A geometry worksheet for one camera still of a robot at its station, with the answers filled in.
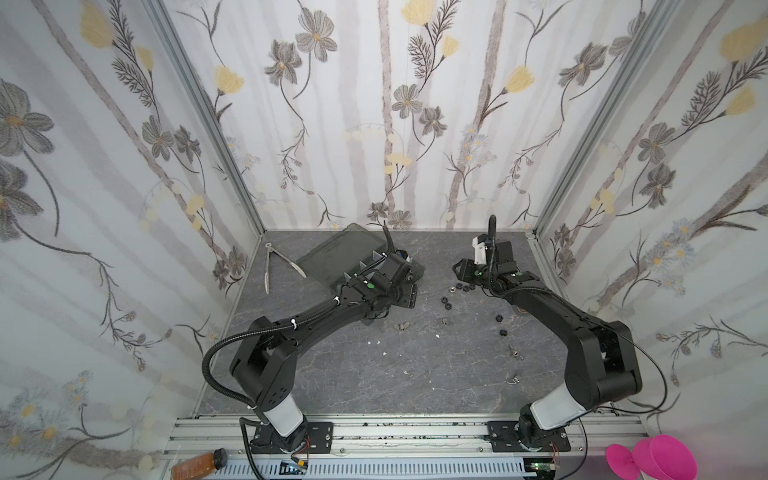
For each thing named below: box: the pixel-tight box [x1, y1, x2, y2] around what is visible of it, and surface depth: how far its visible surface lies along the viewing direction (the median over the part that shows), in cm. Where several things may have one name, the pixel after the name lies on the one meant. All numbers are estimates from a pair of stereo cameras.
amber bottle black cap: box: [172, 448, 228, 480], surface depth 69 cm
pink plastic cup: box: [605, 434, 698, 480], surface depth 60 cm
